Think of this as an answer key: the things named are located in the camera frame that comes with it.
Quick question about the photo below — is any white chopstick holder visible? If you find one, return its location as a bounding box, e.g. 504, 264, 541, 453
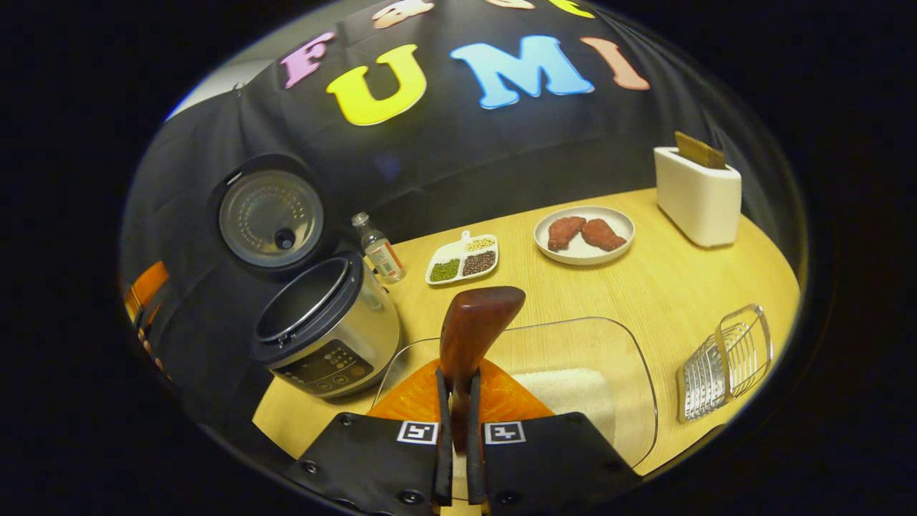
654, 147, 743, 249

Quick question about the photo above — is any white round plate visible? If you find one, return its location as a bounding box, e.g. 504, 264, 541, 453
534, 206, 636, 267

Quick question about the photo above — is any grey rice cooker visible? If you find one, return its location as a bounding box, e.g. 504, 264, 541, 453
208, 153, 402, 399

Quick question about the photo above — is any small clear bottle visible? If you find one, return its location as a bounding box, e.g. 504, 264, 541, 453
351, 212, 408, 285

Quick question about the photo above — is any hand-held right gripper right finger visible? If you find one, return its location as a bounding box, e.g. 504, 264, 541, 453
466, 358, 642, 516

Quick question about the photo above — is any white divided bean dish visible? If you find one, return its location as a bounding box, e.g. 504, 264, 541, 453
426, 230, 500, 286

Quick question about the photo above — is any clear wire spoon basket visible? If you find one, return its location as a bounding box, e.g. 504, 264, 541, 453
676, 304, 774, 424

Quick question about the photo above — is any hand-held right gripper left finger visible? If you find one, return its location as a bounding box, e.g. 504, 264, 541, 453
283, 358, 453, 516

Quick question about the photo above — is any brown wooden spoon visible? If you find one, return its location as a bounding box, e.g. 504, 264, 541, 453
439, 286, 527, 456

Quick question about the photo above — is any black backdrop cloth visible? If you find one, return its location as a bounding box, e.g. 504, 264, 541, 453
120, 0, 796, 445

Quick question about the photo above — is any red meat piece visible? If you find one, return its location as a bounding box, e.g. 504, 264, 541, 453
548, 216, 587, 252
580, 219, 627, 252

